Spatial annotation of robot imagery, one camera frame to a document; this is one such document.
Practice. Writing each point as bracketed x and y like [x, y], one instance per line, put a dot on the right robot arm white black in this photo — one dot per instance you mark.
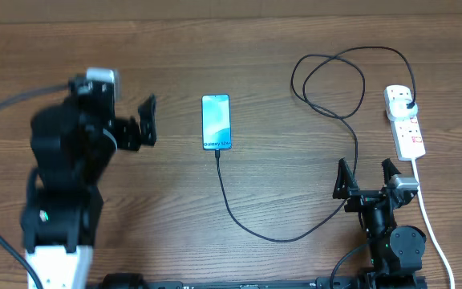
[396, 251]

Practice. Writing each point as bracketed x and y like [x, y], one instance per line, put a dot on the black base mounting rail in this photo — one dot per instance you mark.
[126, 280]

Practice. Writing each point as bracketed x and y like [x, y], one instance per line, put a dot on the white charger plug adapter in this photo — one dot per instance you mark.
[398, 110]

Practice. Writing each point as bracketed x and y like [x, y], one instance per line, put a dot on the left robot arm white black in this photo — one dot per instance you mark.
[73, 143]

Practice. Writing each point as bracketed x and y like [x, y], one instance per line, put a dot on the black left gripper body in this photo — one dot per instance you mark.
[127, 136]

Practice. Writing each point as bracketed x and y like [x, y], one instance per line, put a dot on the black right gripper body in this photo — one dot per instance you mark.
[360, 201]

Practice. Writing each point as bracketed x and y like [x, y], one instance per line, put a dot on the white power strip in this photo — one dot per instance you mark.
[409, 143]

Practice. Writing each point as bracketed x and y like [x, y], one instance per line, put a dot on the blue Galaxy smartphone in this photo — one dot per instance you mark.
[216, 122]

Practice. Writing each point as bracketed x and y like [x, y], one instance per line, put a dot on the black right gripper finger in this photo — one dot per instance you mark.
[345, 186]
[390, 173]

